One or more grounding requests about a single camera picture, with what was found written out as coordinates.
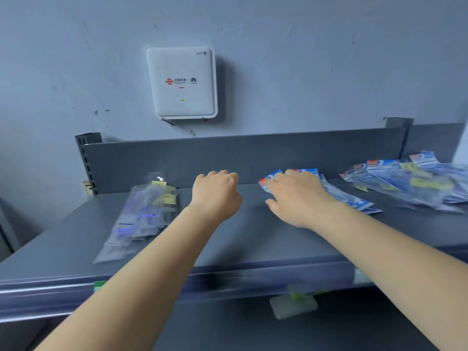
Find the person's right hand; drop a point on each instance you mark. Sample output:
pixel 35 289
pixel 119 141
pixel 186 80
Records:
pixel 301 199

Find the person's left hand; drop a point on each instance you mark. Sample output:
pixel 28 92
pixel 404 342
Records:
pixel 215 199

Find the pile of blue set-square packets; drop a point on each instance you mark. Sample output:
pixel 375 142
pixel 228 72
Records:
pixel 351 199

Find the pile of clear rulers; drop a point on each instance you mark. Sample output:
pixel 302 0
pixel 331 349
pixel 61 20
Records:
pixel 139 222

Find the pile of mixed packaged rulers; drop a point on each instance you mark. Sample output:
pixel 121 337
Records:
pixel 409 182

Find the person's left forearm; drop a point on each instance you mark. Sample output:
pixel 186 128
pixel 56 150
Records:
pixel 128 296

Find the person's right forearm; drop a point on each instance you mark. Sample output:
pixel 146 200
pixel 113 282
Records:
pixel 402 266

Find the grey shelf back panel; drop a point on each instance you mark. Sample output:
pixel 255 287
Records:
pixel 237 157

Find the green cardboard box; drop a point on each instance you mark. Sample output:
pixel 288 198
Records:
pixel 303 295

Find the white tiered pen display stand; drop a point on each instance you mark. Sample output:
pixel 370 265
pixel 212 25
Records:
pixel 461 146

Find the grey leaning board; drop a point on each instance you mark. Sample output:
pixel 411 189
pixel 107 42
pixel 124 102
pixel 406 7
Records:
pixel 3 248

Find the white wall router box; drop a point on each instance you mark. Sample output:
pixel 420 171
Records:
pixel 181 98

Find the grey slotted shelf post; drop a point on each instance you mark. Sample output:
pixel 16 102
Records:
pixel 404 135
pixel 87 160

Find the pale wall socket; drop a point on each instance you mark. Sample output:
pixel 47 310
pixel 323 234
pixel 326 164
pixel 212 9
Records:
pixel 87 187

